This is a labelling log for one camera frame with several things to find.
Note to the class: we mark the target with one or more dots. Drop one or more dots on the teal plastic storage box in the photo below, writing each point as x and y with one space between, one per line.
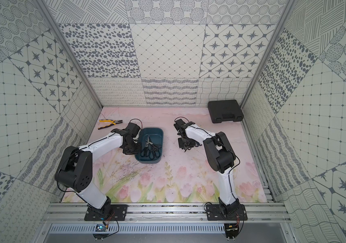
156 135

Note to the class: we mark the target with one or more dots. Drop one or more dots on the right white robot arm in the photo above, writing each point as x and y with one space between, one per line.
220 157

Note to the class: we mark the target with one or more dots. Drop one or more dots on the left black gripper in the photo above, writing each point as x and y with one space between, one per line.
130 146

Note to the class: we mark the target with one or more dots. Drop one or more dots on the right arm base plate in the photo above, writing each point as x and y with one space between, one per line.
227 213

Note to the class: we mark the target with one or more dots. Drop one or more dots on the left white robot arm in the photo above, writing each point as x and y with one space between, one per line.
75 170

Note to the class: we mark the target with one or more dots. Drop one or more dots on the black scissors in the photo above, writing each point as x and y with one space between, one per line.
156 150
147 151

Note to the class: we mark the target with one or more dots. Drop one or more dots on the black plastic tool case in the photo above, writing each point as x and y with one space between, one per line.
225 110

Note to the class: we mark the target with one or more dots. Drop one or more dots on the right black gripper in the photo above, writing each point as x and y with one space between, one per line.
181 145

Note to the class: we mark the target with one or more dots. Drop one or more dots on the yellow handled pliers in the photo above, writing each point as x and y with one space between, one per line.
106 123

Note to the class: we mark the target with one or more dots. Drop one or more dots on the aluminium mounting rail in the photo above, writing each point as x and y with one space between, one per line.
162 213

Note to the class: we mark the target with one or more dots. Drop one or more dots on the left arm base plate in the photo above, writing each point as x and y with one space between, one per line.
113 212

